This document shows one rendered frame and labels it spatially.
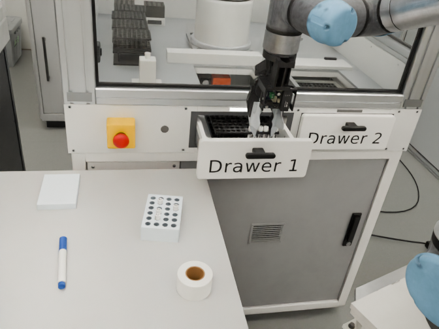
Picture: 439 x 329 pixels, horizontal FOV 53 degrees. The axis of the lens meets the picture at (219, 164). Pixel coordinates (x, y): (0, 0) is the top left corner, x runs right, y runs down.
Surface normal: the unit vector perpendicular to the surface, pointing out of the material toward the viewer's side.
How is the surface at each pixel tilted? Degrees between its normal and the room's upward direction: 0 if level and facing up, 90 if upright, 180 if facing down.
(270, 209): 90
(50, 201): 0
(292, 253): 90
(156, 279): 0
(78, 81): 90
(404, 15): 110
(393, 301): 2
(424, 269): 98
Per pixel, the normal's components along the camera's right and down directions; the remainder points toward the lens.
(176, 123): 0.18, 0.54
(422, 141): -0.98, 0.01
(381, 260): 0.10, -0.85
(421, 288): -0.87, 0.30
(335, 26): 0.47, 0.53
